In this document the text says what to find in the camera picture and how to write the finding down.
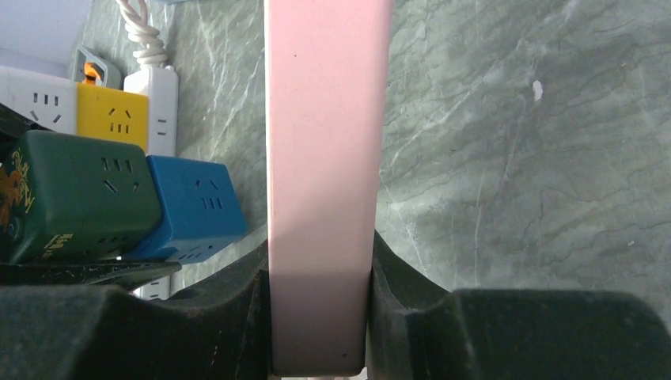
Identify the white coiled cord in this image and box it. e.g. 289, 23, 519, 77
115, 0, 169, 68

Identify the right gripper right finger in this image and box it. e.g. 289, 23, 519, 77
367, 236, 670, 379

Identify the blue cube adapter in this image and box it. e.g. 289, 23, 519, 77
126, 155, 248, 265

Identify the white power strip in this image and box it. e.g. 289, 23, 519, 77
123, 65, 180, 301

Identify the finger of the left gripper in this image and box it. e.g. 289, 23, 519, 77
1, 260, 182, 290

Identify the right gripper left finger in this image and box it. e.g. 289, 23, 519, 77
1, 244, 269, 379

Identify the grey tool tray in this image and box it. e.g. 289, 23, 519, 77
70, 44, 123, 89

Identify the pink power strip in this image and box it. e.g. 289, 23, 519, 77
264, 1, 392, 377

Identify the green cube adapter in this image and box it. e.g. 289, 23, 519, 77
1, 131, 162, 264

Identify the white cube socket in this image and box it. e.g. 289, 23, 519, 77
1, 66, 78, 135

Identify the yellow cube socket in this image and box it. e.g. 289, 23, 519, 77
76, 83, 149, 151

